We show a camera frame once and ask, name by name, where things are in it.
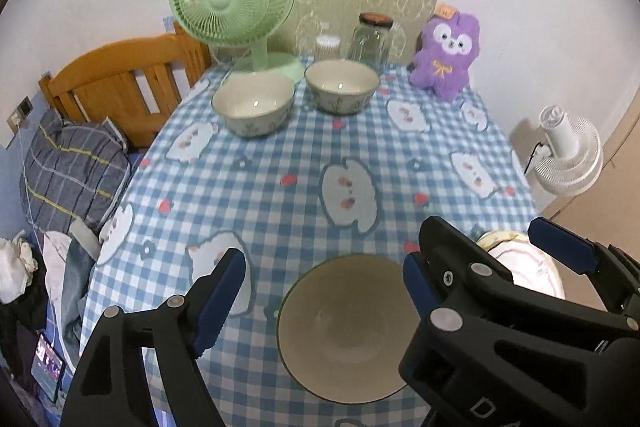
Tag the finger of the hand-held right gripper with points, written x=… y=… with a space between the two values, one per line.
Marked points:
x=475 y=287
x=560 y=242

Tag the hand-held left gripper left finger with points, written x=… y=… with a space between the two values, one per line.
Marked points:
x=220 y=302

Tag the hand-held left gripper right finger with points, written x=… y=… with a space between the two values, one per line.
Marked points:
x=417 y=284

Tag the red-rimmed white plate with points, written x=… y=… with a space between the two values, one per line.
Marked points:
x=530 y=272

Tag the floral ceramic bowl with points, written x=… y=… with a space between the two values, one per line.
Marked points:
x=250 y=97
x=345 y=337
x=340 y=79

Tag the white desk fan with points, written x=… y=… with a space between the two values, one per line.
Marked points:
x=565 y=142

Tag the pile of clothes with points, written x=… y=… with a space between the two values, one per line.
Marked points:
x=75 y=287

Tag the blue checked tablecloth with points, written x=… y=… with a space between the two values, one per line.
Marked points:
x=300 y=157

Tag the white garment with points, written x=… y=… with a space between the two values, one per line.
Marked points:
x=57 y=247

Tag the lit phone screen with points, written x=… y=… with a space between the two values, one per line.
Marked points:
x=47 y=362

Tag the dark cloth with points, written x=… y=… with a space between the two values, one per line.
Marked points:
x=20 y=322

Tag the grey plaid bedding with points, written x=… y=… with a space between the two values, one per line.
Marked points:
x=70 y=157

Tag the white crumpled cloth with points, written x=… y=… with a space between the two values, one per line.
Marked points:
x=15 y=262

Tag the purple plush toy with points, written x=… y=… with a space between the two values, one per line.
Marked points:
x=442 y=67

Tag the glass jar with dark lid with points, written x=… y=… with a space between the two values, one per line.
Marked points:
x=370 y=47

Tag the cotton swab container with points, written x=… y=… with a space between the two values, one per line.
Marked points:
x=327 y=47

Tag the white wall socket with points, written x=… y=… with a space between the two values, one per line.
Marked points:
x=14 y=122

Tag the dark wall switch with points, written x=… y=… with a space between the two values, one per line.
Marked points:
x=25 y=106

